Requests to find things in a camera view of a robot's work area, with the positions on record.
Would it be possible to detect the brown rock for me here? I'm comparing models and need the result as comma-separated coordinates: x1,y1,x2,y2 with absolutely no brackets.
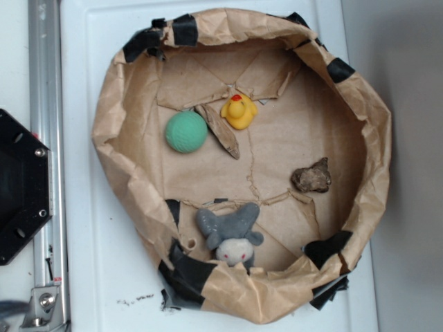
291,158,332,193

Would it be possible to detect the yellow rubber duck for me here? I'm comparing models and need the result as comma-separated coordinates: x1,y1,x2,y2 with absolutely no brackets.
220,93,257,130

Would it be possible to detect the aluminium extrusion rail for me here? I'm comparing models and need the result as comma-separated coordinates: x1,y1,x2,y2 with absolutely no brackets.
28,1,71,331

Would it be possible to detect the brown paper bag bin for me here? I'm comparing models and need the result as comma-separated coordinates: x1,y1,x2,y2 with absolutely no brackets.
92,8,392,324

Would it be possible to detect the grey plush toy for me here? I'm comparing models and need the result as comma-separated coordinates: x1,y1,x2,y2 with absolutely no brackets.
197,203,264,269

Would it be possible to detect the brown wood chip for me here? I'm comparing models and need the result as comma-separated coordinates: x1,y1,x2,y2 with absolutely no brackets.
194,104,240,160

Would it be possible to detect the green textured ball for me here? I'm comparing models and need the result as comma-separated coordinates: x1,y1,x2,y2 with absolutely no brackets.
165,111,208,154

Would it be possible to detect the metal corner bracket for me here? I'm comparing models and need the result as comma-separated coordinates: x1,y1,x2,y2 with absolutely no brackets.
19,286,64,331

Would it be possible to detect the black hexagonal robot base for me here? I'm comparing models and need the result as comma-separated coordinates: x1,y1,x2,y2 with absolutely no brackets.
0,109,51,266

